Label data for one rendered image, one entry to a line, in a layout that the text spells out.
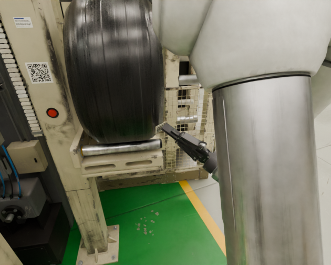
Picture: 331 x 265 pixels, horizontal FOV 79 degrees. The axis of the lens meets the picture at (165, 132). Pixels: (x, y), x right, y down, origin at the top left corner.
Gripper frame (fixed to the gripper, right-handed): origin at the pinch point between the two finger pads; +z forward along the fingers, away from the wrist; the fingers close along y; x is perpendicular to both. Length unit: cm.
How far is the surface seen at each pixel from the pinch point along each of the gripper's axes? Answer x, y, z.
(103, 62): -6.7, -22.3, 22.6
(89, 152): -22.6, 15.9, 23.8
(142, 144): -5.7, 15.3, 9.2
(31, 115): -28, 8, 49
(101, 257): -58, 95, 1
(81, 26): -4.0, -27.2, 33.0
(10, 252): -73, 44, 27
